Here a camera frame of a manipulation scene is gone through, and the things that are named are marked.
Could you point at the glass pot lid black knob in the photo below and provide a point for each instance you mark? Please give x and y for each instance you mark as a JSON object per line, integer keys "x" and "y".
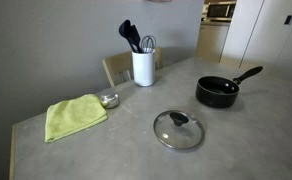
{"x": 187, "y": 137}

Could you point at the white utensil holder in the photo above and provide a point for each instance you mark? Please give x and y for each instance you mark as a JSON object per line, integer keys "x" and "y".
{"x": 143, "y": 70}

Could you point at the small round steel container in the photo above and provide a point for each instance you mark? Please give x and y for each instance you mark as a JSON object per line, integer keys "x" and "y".
{"x": 109, "y": 98}

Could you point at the light wooden chair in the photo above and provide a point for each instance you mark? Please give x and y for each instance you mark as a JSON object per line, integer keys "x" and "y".
{"x": 116, "y": 65}

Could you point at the black spatula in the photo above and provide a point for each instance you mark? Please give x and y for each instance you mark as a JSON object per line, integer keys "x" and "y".
{"x": 136, "y": 36}

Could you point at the black cooking spoon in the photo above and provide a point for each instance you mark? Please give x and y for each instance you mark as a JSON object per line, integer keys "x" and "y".
{"x": 125, "y": 30}

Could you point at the green microfiber cloth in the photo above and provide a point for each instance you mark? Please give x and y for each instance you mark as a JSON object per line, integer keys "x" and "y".
{"x": 72, "y": 116}

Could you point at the beige kitchen cabinet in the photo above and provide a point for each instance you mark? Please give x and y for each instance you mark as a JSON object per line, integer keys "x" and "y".
{"x": 211, "y": 41}

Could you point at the microwave oven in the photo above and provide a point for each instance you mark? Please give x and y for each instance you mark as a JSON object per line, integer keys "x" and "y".
{"x": 220, "y": 10}

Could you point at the black wall switch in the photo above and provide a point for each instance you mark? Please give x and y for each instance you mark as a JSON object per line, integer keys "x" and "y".
{"x": 288, "y": 19}

